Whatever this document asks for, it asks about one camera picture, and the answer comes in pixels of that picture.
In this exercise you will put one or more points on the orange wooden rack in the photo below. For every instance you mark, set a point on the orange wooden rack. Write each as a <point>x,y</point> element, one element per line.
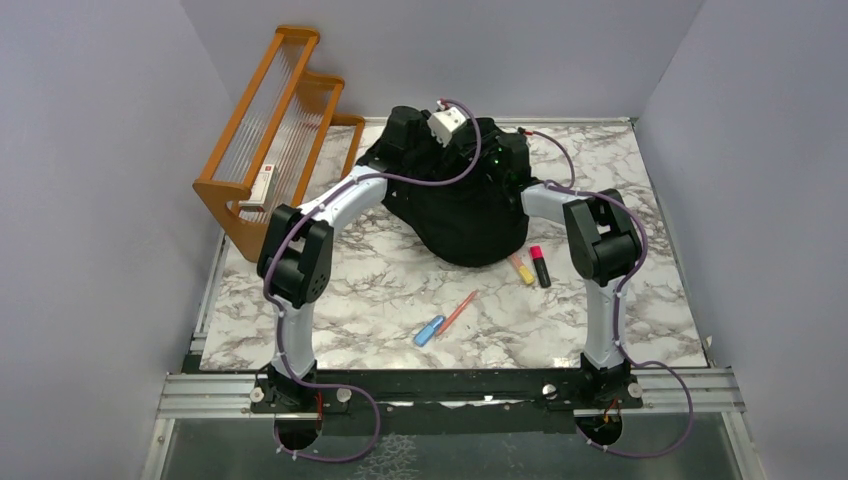
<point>283,117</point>

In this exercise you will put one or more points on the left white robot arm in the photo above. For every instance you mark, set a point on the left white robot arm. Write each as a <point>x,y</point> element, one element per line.
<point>296,257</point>

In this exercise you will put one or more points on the blue glue stick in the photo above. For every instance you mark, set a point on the blue glue stick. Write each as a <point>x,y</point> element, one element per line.
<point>426,333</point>

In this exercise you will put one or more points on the black backpack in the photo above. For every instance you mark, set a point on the black backpack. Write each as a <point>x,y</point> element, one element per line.
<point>469,223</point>

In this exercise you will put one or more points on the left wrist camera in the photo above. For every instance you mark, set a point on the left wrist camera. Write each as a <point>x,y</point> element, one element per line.
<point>445,121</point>

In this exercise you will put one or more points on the orange pen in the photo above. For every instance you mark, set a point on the orange pen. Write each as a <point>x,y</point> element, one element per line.
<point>456,313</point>

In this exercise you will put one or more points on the small white red box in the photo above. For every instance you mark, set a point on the small white red box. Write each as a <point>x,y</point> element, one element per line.
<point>262,190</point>

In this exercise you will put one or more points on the black pink highlighter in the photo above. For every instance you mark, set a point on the black pink highlighter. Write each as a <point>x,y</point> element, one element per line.
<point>540,266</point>

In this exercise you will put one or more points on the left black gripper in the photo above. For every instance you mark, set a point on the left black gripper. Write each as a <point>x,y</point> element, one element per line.
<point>449,154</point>

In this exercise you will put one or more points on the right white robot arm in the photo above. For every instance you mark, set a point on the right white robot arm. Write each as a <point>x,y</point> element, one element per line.
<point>604,245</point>

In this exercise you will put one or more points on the peach yellow highlighter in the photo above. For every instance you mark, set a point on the peach yellow highlighter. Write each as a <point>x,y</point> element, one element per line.
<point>522,270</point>

